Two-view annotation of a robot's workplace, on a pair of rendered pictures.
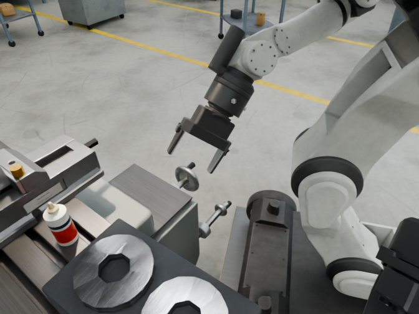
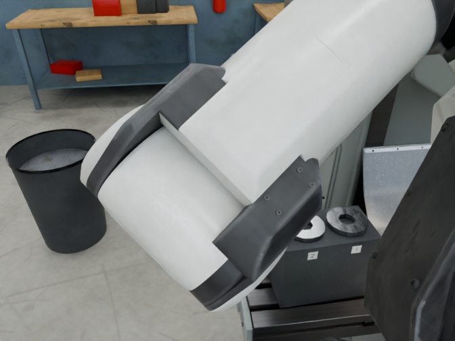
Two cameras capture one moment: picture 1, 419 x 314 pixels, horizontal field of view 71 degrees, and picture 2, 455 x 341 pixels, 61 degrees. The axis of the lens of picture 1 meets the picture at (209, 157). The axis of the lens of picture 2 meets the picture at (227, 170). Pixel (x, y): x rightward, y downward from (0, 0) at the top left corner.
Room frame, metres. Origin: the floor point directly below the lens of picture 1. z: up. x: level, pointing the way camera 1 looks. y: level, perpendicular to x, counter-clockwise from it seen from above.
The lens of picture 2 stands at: (0.47, -0.55, 1.70)
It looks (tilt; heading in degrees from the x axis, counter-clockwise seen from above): 33 degrees down; 136
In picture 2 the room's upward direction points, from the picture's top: straight up
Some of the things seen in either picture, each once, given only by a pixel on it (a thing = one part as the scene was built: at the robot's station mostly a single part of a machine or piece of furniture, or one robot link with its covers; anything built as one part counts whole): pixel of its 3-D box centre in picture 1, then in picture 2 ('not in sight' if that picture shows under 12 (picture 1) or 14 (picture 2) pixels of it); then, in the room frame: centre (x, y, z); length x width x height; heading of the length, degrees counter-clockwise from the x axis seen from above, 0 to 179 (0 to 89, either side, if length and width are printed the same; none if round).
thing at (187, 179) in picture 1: (181, 184); not in sight; (0.79, 0.11, 0.63); 0.16 x 0.12 x 0.12; 143
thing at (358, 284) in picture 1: (369, 260); not in sight; (0.45, -0.45, 0.68); 0.21 x 0.20 x 0.13; 76
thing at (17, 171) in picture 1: (17, 170); not in sight; (0.42, 0.37, 1.05); 0.02 x 0.02 x 0.02
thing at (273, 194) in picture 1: (270, 210); not in sight; (0.77, -0.25, 0.50); 0.20 x 0.05 x 0.20; 76
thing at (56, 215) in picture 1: (59, 221); not in sight; (0.35, 0.29, 0.99); 0.04 x 0.04 x 0.11
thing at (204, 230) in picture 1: (214, 216); not in sight; (0.73, -0.02, 0.51); 0.22 x 0.06 x 0.06; 143
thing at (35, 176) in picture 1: (17, 168); not in sight; (0.46, 0.40, 1.02); 0.12 x 0.06 x 0.04; 55
